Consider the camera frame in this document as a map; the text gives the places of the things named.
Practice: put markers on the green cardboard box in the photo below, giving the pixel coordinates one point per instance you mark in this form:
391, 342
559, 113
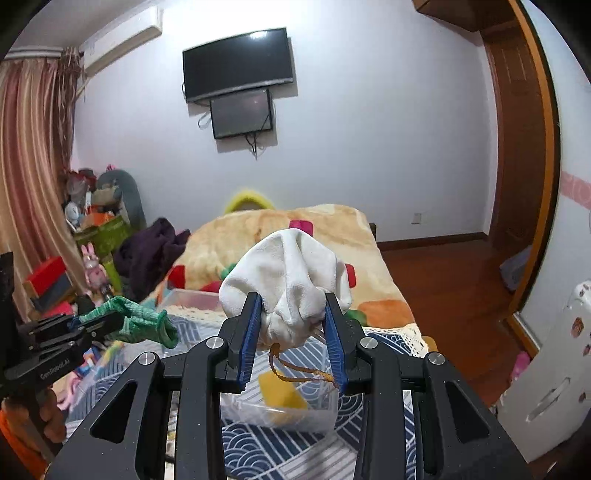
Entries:
104, 237

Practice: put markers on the red and blue box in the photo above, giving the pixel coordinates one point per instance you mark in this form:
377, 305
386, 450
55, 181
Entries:
48, 281

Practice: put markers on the pile of plush toys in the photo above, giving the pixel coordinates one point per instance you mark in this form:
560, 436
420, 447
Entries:
81, 194

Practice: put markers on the white air conditioner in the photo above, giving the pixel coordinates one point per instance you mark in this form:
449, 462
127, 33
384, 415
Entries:
122, 44

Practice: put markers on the dark purple garment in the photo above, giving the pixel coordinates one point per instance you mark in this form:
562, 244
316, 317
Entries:
147, 254

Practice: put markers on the grey cloth bundle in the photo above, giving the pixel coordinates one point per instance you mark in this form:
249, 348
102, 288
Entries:
516, 270

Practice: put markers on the person's left forearm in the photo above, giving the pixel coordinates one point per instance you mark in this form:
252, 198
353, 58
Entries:
14, 450

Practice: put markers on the clear plastic storage box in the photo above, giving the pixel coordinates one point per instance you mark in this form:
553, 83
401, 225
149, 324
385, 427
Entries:
277, 417

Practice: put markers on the clear plastic bin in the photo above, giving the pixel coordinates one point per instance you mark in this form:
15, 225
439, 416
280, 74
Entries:
194, 301

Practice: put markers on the pink slipper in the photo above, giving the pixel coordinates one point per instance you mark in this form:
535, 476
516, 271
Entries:
519, 367

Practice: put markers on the yellow sponge piece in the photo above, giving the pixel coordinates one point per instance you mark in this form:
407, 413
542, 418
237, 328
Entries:
281, 393

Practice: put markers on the cream lace cloth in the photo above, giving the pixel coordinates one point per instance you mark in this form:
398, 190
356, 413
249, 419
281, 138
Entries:
401, 339

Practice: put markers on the large wall television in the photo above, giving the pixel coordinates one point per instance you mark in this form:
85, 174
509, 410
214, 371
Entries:
238, 62

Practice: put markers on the person's left hand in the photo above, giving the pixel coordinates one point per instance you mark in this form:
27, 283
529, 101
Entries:
46, 417

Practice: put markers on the printed fleece blanket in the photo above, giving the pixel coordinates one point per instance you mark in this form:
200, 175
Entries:
240, 235

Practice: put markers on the grey plush pillow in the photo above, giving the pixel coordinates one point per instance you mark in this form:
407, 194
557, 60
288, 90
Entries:
127, 194

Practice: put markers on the pink rabbit toy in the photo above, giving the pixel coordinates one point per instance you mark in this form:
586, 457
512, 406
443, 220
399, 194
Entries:
94, 272

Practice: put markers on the small wall monitor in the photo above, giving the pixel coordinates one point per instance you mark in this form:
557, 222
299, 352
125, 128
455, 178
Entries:
241, 114

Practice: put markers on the brown wooden wall cabinet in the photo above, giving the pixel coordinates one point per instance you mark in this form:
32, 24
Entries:
466, 11

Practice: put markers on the green knitted glove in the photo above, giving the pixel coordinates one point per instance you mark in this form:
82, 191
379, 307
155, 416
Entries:
143, 323

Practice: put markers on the white wall socket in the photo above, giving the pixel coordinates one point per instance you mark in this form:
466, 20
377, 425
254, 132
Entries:
417, 218

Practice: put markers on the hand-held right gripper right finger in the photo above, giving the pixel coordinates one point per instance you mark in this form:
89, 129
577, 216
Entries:
334, 344

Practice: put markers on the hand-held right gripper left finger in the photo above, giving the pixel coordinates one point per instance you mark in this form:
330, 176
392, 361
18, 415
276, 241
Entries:
251, 333

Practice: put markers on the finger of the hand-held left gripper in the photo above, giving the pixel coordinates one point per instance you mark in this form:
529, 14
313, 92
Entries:
55, 324
64, 344

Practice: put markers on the yellow green plush toy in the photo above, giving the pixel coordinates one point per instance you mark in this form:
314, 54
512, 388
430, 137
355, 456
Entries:
247, 198

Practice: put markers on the brown wooden door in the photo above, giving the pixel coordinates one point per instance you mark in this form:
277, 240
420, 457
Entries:
515, 138

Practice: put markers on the blue wave patterned sheet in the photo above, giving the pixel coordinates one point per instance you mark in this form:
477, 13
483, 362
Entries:
295, 450

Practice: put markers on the white cabinet with stickers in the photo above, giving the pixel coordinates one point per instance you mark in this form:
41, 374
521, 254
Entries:
549, 369

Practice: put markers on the striped pink curtain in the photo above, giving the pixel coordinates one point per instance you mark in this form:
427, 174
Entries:
32, 161

